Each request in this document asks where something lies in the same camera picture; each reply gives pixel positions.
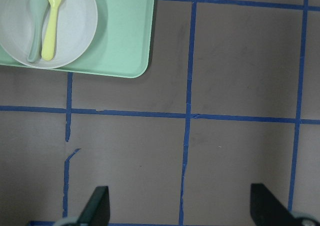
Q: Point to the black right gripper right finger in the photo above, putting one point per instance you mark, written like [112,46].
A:
[266,209]

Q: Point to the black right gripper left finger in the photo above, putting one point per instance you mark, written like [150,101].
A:
[97,210]

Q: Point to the white round plate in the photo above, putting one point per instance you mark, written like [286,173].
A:
[76,27]

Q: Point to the yellow plastic fork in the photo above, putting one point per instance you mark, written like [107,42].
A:
[49,42]

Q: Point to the light green tray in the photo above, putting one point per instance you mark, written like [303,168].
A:
[100,37]

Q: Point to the pale green spoon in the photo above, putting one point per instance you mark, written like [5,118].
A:
[38,10]

